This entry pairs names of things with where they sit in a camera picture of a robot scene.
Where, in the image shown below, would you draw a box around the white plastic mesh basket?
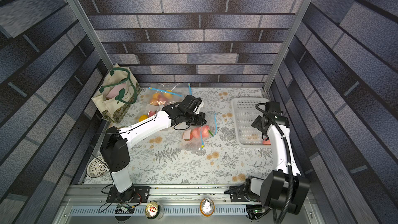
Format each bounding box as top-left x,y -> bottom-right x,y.
231,97 -> 271,149

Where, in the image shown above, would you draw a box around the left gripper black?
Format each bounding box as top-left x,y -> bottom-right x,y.
184,112 -> 209,126

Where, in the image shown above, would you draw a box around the wrinkled yellow red peach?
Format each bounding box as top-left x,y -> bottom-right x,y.
182,130 -> 193,141

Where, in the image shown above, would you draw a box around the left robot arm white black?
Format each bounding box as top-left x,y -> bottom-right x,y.
99,95 -> 206,194

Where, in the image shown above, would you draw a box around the clear zip-top bag blue zipper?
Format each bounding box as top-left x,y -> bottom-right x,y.
146,83 -> 192,106

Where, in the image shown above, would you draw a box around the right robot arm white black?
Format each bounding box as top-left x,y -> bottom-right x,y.
245,102 -> 309,224

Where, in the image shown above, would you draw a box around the white round strainer bowl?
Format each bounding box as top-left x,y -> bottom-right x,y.
86,156 -> 109,178

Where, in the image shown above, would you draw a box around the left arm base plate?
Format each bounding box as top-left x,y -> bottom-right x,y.
106,186 -> 150,203

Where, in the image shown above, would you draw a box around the yellow peach green leaf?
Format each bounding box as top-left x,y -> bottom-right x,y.
163,90 -> 173,99

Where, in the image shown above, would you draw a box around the large pink peach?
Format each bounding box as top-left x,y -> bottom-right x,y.
191,127 -> 201,139

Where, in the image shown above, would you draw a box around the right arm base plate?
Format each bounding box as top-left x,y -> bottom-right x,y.
224,184 -> 260,203

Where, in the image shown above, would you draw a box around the pink peach with leaf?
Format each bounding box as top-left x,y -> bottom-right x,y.
158,96 -> 169,106

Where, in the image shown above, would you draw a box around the canvas tote bag green handles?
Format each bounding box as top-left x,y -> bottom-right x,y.
91,64 -> 141,123

